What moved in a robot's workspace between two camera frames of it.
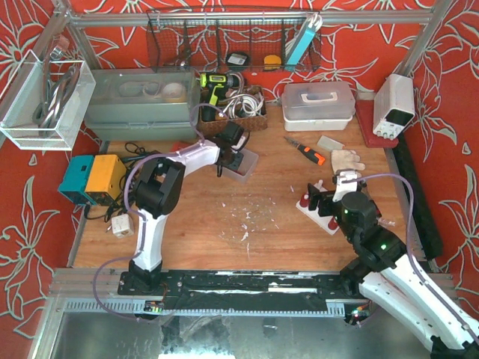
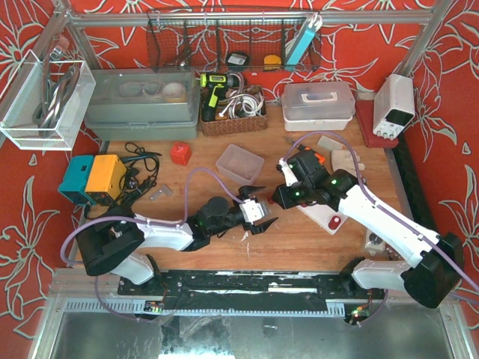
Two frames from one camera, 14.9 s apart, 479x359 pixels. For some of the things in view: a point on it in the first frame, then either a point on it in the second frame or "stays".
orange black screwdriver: [307, 152] stays
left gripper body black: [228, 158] -> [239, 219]
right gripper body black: [323, 202] -> [279, 196]
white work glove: [346, 159] stays
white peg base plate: [322, 221] stays
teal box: [73, 185] stays
